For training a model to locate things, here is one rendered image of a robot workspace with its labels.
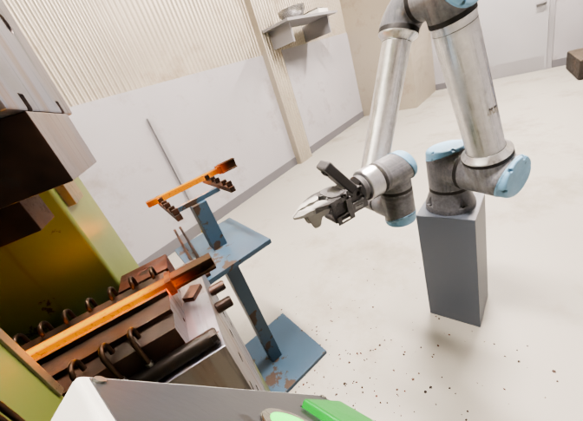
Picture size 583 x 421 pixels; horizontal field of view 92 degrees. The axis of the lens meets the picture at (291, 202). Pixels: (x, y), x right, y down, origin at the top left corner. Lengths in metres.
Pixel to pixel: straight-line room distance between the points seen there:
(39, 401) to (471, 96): 1.09
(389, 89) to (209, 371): 0.85
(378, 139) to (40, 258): 0.96
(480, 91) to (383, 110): 0.26
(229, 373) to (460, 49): 0.94
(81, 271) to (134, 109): 2.43
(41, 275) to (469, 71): 1.22
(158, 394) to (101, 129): 2.93
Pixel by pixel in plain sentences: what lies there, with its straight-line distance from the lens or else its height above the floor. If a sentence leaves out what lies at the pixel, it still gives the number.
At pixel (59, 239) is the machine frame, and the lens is 0.89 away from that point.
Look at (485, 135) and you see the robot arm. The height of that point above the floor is 0.96.
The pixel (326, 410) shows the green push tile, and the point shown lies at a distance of 0.32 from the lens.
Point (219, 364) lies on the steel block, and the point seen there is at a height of 0.88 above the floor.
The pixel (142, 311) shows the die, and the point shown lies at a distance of 0.66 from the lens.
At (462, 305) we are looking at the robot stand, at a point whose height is 0.12.
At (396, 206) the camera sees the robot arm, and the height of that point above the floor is 0.89.
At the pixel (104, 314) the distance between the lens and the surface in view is 0.70.
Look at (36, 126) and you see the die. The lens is 0.48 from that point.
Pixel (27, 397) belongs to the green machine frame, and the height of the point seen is 1.07.
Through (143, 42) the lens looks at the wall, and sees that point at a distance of 3.45.
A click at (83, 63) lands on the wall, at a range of 3.19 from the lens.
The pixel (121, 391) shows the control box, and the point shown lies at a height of 1.19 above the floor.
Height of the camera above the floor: 1.31
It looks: 24 degrees down
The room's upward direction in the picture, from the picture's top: 19 degrees counter-clockwise
